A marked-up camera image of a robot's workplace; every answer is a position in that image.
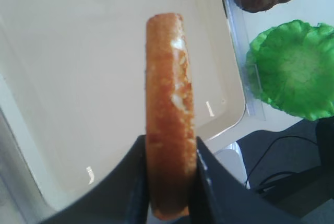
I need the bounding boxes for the cream rectangular tray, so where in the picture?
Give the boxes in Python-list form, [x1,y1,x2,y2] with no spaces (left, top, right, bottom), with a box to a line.
[1,0,245,210]

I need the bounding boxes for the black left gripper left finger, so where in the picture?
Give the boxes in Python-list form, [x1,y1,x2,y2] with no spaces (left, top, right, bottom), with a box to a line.
[43,135,149,223]

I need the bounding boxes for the clear long right rail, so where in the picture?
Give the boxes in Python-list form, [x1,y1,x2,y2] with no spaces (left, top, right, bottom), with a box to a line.
[223,0,266,120]

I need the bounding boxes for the toasted bread slice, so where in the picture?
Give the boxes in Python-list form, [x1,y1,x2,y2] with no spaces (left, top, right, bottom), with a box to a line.
[145,13,197,220]

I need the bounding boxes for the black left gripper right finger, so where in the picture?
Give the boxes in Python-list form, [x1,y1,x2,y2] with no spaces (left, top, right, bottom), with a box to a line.
[188,137,301,224]

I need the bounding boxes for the black cable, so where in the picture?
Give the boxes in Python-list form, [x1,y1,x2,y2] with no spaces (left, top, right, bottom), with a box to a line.
[245,135,321,191]

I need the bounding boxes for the green lettuce leaf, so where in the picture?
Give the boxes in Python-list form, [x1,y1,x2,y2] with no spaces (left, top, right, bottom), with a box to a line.
[245,20,333,121]

